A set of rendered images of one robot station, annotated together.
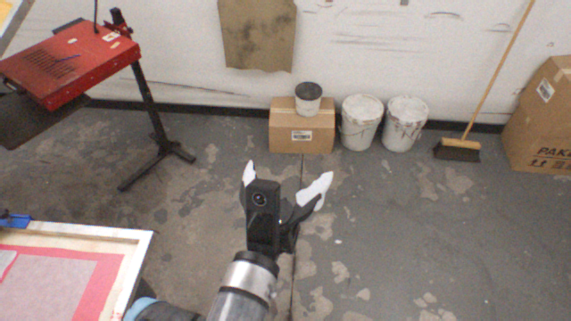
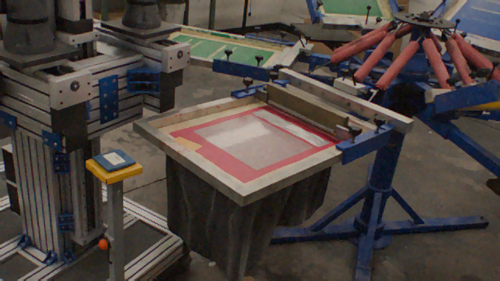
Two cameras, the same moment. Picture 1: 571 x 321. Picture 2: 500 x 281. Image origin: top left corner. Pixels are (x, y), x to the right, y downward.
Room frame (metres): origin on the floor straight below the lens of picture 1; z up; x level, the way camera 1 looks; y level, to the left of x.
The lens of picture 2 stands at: (1.34, -0.42, 1.74)
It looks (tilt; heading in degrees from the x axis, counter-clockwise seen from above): 27 degrees down; 128
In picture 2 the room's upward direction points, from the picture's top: 7 degrees clockwise
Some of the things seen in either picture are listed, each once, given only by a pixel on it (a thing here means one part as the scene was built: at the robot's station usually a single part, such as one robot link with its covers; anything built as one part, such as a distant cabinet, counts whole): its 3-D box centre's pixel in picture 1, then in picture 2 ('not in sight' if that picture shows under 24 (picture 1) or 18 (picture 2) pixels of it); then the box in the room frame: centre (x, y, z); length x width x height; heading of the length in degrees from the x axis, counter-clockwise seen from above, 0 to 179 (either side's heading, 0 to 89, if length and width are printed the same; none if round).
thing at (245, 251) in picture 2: not in sight; (287, 213); (0.60, 0.83, 0.74); 0.46 x 0.04 x 0.42; 85
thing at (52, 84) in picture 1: (74, 60); not in sight; (1.65, 1.13, 1.06); 0.61 x 0.46 x 0.12; 145
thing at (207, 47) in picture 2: not in sight; (242, 38); (-0.33, 1.58, 1.05); 1.08 x 0.61 x 0.23; 25
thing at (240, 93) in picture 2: not in sight; (258, 94); (0.14, 1.17, 0.97); 0.30 x 0.05 x 0.07; 85
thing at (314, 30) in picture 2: not in sight; (350, 55); (-0.05, 2.34, 0.91); 1.34 x 0.40 x 0.08; 145
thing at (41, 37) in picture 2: not in sight; (29, 30); (-0.09, 0.28, 1.31); 0.15 x 0.15 x 0.10
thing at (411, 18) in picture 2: not in sight; (392, 135); (0.50, 1.95, 0.67); 0.39 x 0.39 x 1.35
